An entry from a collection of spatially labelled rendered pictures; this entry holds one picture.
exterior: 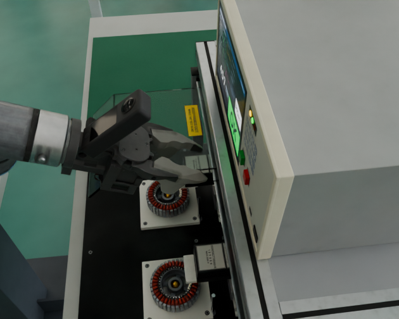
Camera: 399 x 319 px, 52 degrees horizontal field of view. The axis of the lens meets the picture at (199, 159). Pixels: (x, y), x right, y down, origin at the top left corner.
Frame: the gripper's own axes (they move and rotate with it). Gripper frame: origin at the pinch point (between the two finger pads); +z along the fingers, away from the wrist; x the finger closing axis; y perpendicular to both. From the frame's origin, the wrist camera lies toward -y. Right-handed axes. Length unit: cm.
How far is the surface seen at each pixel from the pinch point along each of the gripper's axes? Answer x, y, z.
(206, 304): 8.0, 36.5, 17.8
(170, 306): 8.5, 37.8, 9.6
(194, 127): -19.0, 10.6, 6.2
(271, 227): 14.6, -5.3, 6.2
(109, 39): -101, 50, -3
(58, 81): -173, 137, -13
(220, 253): 3.1, 22.6, 14.8
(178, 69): -79, 39, 20
